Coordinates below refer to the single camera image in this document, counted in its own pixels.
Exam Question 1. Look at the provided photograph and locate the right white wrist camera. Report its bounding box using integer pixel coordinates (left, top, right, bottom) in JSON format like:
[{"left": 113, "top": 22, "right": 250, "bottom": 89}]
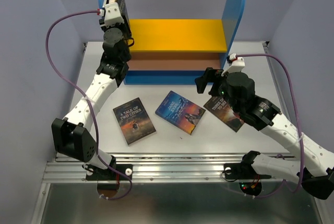
[{"left": 221, "top": 53, "right": 245, "bottom": 77}]

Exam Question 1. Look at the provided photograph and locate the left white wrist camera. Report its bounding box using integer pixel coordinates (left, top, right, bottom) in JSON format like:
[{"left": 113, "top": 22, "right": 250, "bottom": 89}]
[{"left": 98, "top": 2, "right": 124, "bottom": 27}]

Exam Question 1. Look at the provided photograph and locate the Three Days to See book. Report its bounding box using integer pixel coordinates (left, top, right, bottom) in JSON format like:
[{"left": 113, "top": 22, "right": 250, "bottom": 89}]
[{"left": 204, "top": 97, "right": 244, "bottom": 132}]

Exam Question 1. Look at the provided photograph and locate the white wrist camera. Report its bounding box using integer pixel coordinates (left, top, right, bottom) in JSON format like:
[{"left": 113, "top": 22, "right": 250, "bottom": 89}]
[
  {"left": 221, "top": 53, "right": 245, "bottom": 77},
  {"left": 98, "top": 2, "right": 124, "bottom": 27}
]

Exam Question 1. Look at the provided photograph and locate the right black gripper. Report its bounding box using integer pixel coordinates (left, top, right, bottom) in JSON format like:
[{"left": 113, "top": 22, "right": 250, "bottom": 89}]
[{"left": 195, "top": 67, "right": 240, "bottom": 113}]

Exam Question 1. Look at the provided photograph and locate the Jane Eyre book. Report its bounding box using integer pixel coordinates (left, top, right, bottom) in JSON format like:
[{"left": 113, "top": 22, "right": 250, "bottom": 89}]
[{"left": 155, "top": 91, "right": 206, "bottom": 135}]

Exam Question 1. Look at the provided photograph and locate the blue yellow wooden bookshelf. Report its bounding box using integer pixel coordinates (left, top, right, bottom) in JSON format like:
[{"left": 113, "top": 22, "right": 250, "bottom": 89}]
[{"left": 98, "top": 0, "right": 246, "bottom": 85}]

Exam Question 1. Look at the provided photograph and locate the aluminium mounting rail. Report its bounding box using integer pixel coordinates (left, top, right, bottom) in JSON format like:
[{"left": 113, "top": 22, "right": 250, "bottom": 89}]
[{"left": 42, "top": 153, "right": 244, "bottom": 184}]

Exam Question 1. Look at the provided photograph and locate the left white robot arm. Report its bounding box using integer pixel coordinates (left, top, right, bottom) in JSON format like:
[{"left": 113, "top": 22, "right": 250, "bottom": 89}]
[{"left": 51, "top": 23, "right": 131, "bottom": 180}]

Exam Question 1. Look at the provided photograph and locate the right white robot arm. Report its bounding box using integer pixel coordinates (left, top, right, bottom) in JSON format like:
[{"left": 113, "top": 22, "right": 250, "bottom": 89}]
[{"left": 195, "top": 67, "right": 333, "bottom": 200}]

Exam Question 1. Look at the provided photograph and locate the Nineteen Eighty-Four book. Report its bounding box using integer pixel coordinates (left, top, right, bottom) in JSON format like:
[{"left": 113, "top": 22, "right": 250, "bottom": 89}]
[{"left": 109, "top": 0, "right": 132, "bottom": 36}]

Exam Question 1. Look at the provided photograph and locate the A Tale of Two Cities book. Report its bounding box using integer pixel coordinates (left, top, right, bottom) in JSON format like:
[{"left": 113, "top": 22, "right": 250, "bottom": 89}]
[{"left": 113, "top": 98, "right": 156, "bottom": 145}]

